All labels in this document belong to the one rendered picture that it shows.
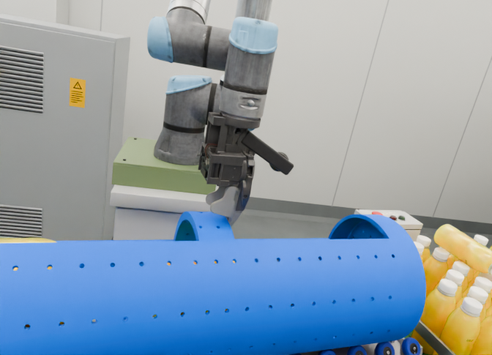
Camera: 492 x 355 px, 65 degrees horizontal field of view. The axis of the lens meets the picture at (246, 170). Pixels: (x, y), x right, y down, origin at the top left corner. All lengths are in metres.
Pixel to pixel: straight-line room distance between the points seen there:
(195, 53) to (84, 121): 1.55
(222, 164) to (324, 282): 0.29
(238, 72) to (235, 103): 0.05
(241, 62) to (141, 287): 0.37
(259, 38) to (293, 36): 2.86
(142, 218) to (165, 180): 0.11
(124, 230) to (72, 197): 1.34
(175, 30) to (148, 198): 0.45
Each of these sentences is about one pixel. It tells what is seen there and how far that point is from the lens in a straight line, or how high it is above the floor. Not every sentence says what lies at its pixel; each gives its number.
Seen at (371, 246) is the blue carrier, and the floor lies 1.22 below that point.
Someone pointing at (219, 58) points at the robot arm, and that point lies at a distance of 0.71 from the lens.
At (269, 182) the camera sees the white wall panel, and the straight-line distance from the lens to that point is 3.70.
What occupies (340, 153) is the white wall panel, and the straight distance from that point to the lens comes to 3.80.
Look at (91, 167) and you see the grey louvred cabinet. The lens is 2.28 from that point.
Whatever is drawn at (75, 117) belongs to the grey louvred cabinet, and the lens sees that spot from 2.23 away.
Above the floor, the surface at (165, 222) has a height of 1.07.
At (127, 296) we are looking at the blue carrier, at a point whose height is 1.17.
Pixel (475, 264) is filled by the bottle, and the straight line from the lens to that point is 1.20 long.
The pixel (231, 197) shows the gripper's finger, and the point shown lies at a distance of 0.68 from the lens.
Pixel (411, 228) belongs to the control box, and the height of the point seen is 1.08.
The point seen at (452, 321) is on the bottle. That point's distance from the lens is 1.06.
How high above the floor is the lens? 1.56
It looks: 18 degrees down
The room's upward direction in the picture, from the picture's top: 11 degrees clockwise
